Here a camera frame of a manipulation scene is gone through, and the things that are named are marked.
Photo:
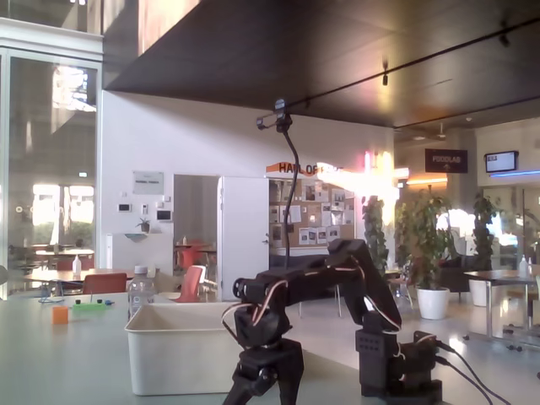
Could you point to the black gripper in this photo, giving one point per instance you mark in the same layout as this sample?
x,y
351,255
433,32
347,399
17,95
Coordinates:
x,y
270,360

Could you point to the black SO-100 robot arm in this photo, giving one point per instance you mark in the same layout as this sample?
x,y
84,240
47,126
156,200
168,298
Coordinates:
x,y
371,287

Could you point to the white plastic bin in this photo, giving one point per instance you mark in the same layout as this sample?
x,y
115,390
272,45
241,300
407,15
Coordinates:
x,y
181,358

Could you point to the green flat block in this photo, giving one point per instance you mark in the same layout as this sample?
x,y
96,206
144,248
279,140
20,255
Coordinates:
x,y
89,308

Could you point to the orange cube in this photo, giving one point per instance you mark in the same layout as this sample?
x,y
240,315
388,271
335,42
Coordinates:
x,y
60,315

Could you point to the clear plastic water bottle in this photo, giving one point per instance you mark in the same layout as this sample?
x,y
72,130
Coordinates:
x,y
141,291

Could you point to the white plant pot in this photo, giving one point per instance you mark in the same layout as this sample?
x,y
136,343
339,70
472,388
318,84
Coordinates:
x,y
478,293
433,304

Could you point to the red chair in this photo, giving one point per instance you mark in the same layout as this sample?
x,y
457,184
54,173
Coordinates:
x,y
105,283

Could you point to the small potted plant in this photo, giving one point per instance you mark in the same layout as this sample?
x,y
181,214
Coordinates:
x,y
144,225

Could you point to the cork notice board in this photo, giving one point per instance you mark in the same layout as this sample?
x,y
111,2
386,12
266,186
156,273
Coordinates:
x,y
337,198

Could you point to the white door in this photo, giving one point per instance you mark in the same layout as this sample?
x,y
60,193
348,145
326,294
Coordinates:
x,y
236,185

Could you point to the tall slim green plant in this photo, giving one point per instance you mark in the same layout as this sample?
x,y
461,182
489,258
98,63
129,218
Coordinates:
x,y
373,211

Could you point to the orange hall of fame sign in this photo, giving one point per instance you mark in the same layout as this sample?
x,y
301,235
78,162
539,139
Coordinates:
x,y
278,168

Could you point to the white spray bottle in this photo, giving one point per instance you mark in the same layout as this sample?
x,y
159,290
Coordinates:
x,y
77,266

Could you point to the bushy green plant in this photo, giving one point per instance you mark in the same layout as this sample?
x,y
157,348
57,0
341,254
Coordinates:
x,y
426,219

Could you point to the round wooden table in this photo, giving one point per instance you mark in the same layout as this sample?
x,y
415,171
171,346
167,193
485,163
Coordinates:
x,y
50,276

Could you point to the wooden table with metal legs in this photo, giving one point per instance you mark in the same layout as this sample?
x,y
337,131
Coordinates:
x,y
502,276

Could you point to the dark green plant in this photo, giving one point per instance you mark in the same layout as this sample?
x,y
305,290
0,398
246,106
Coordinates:
x,y
485,232

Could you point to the small white bottle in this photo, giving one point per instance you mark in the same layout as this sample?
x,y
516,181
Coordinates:
x,y
524,268

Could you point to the black foodlab sign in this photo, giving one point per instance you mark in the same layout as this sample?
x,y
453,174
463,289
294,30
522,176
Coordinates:
x,y
445,160

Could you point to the black ceiling track light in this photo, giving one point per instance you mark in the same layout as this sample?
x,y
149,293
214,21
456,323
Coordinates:
x,y
504,39
385,78

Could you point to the dark wall panel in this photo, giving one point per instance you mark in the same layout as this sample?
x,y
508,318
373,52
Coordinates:
x,y
164,215

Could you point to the white wall panel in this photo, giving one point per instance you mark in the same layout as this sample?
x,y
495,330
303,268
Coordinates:
x,y
125,208

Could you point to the black gooseneck clamp mount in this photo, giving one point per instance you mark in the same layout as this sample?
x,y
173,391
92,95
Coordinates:
x,y
294,160

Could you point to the white wall notice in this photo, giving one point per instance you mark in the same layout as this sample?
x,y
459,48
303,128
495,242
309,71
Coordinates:
x,y
148,182

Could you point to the black camera on mount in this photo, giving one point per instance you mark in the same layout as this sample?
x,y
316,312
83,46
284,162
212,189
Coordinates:
x,y
282,120

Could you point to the wall monitor screen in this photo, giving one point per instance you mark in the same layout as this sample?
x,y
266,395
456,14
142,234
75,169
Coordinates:
x,y
502,162

